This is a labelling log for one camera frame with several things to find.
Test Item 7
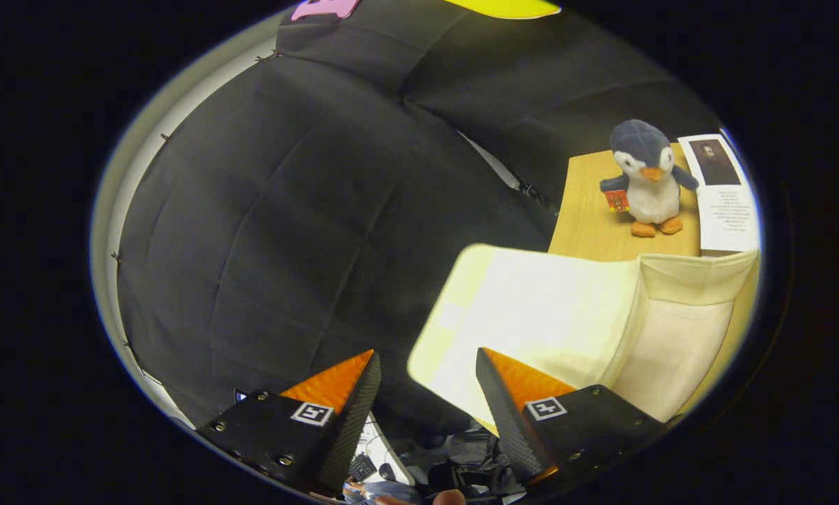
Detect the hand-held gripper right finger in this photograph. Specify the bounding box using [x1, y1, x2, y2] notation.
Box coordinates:
[476, 346, 669, 492]

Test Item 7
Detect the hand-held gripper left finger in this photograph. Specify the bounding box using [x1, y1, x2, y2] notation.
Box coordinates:
[195, 349, 382, 495]

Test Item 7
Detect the cream fabric storage box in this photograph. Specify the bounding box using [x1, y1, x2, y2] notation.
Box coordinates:
[407, 243, 760, 436]

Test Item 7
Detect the white side desk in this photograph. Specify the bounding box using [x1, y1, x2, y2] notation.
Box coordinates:
[353, 414, 417, 488]

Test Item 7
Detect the grey penguin plush toy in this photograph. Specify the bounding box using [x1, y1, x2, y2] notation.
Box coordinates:
[599, 119, 701, 238]

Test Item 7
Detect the white book with portrait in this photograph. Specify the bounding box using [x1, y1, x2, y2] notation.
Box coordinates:
[677, 133, 762, 255]

